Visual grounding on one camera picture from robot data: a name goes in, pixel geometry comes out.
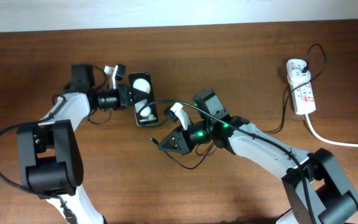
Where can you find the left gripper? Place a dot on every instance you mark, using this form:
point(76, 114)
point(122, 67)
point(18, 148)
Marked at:
point(122, 95)

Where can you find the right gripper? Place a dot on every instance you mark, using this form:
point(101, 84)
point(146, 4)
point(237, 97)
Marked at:
point(182, 140)

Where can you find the black smartphone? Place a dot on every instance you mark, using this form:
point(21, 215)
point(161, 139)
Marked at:
point(145, 115)

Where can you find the white power strip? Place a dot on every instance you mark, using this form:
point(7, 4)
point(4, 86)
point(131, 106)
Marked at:
point(303, 98)

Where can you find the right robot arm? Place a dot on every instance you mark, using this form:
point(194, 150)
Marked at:
point(316, 185)

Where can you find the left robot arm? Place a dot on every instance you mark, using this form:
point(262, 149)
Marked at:
point(50, 161)

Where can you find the white USB wall charger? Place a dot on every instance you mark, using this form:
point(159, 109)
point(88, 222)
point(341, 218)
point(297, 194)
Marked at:
point(295, 73)

